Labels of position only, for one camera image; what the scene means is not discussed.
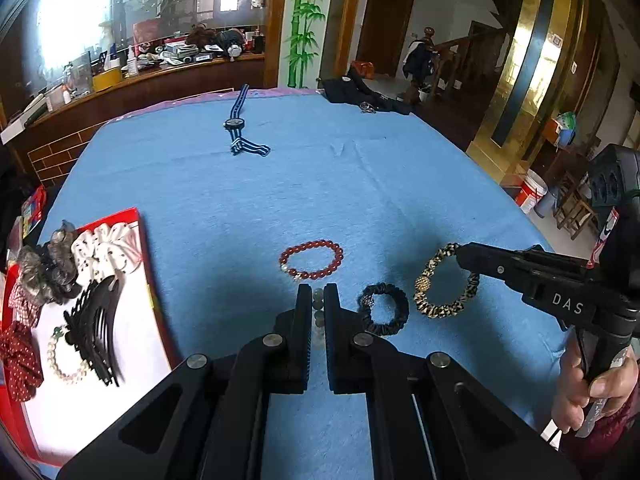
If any beige large bead bracelet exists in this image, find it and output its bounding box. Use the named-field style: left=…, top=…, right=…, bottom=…
left=311, top=286, right=328, bottom=351

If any black fabric scrunchie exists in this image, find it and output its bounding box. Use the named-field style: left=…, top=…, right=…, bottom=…
left=358, top=283, right=409, bottom=337

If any red bead bracelet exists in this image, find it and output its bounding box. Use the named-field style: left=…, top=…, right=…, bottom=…
left=278, top=238, right=345, bottom=282

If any leopard print scrunchie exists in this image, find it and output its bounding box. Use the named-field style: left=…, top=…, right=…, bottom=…
left=413, top=243, right=480, bottom=320

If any black hair claw clip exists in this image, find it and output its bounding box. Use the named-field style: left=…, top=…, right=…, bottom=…
left=63, top=275, right=122, bottom=387

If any white small bead bracelet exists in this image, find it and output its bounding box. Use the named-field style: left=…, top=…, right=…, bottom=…
left=46, top=325, right=91, bottom=385

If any right hand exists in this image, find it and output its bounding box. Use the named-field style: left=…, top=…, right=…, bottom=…
left=551, top=335, right=638, bottom=434

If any white red bucket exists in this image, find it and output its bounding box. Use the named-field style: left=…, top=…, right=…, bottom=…
left=515, top=169, right=548, bottom=214

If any blue table cloth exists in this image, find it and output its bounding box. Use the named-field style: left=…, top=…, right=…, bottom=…
left=41, top=93, right=564, bottom=479

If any white dotted scrunchie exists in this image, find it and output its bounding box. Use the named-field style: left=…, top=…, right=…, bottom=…
left=70, top=222, right=143, bottom=283

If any red white tray box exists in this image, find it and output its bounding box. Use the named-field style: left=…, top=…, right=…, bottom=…
left=1, top=208, right=178, bottom=467

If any black garment on table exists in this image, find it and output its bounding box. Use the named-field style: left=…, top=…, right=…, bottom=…
left=318, top=67, right=411, bottom=115

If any grey sheer scrunchie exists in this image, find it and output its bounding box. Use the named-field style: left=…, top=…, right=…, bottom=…
left=17, top=221, right=81, bottom=307

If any red gingham scrunchie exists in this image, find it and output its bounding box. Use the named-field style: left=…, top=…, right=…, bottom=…
left=9, top=283, right=41, bottom=328

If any red polka dot scrunchie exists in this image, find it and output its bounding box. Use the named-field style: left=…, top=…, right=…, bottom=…
left=1, top=321, right=43, bottom=402

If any wooden counter shelf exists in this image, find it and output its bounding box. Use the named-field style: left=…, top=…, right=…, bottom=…
left=8, top=54, right=265, bottom=185

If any yellow box on counter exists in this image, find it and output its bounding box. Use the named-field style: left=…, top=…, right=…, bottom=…
left=92, top=67, right=122, bottom=93

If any blue striped strap watch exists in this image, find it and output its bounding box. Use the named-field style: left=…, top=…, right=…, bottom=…
left=224, top=84, right=271, bottom=157

